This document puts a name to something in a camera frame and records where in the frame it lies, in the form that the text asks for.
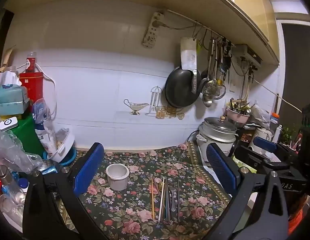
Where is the white cord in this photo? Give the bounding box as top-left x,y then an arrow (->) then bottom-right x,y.
16,62 -> 57,120

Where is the teal chopstick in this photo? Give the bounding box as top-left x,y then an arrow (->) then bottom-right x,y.
167,180 -> 171,222
164,180 -> 169,222

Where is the white plastic container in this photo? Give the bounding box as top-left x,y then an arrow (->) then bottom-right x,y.
47,128 -> 76,163

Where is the black power cable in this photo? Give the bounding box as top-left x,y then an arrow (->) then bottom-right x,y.
186,130 -> 201,143

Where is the white chopstick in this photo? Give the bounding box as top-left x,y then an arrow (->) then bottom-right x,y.
158,177 -> 166,222

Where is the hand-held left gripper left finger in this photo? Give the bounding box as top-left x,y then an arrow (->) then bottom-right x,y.
22,142 -> 108,240

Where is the hanging rail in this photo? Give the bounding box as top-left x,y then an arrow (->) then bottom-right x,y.
167,9 -> 236,46

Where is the white wall appliance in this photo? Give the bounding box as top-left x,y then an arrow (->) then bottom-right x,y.
232,44 -> 263,64

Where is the red box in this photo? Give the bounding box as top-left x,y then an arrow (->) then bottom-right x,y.
19,72 -> 44,105

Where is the white ring logo device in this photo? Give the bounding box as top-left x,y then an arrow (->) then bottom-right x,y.
0,117 -> 19,132

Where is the green box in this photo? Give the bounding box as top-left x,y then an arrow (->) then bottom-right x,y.
10,115 -> 45,159

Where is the dark grey chopstick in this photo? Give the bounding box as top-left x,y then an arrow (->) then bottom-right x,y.
177,179 -> 181,223

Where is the steel slotted spoon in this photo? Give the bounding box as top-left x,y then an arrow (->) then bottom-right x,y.
204,39 -> 219,98

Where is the pink bowl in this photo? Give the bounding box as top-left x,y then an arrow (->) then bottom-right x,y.
226,107 -> 251,125

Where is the orange cap bottle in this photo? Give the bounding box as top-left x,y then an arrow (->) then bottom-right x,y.
270,112 -> 280,131

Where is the black wok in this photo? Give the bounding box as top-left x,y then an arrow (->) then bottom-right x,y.
164,66 -> 203,108

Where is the teal tissue box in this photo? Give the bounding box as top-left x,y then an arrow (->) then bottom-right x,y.
0,71 -> 30,114

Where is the yellow chopstick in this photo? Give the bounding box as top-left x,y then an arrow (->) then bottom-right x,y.
151,176 -> 155,220

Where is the gold spoon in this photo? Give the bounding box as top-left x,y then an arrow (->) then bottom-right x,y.
158,181 -> 166,205

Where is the steel cleaver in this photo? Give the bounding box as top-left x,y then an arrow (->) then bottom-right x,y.
180,37 -> 198,72

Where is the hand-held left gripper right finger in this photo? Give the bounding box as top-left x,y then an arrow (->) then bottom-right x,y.
204,142 -> 288,240

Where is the red label bottle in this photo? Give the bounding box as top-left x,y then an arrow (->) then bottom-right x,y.
25,52 -> 37,73

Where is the steel ladle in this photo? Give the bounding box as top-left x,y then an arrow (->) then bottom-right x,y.
202,94 -> 214,108

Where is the white ceramic cup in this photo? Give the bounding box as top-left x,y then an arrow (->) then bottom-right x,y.
105,163 -> 130,191

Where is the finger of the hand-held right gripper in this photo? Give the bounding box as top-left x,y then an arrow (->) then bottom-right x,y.
253,136 -> 280,153
234,146 -> 291,173

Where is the long wooden stick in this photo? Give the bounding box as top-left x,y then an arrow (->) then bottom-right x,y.
252,78 -> 303,112

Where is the grey plastic bag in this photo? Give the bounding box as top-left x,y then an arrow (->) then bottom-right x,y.
250,104 -> 272,130

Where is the clear plastic bag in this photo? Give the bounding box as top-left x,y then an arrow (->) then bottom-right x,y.
0,122 -> 43,174

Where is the steel flask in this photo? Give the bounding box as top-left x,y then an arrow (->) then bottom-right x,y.
0,165 -> 16,188

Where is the small green plant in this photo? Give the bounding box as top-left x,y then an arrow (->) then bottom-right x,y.
280,126 -> 299,145

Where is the cream wall cabinet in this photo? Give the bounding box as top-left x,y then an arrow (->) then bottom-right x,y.
167,0 -> 280,67

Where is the blue print plastic bag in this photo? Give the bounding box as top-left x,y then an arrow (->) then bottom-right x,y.
32,99 -> 58,155

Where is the dark window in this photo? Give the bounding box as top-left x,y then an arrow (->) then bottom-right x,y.
280,21 -> 310,115

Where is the floral table mat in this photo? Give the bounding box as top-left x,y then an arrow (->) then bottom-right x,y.
57,141 -> 235,240

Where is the white rice cooker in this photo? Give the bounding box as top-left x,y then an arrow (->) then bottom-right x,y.
196,116 -> 238,167

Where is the white power strip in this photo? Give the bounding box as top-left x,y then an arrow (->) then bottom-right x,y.
142,11 -> 165,48

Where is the blue bowl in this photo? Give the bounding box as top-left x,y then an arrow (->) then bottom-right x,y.
42,146 -> 77,167

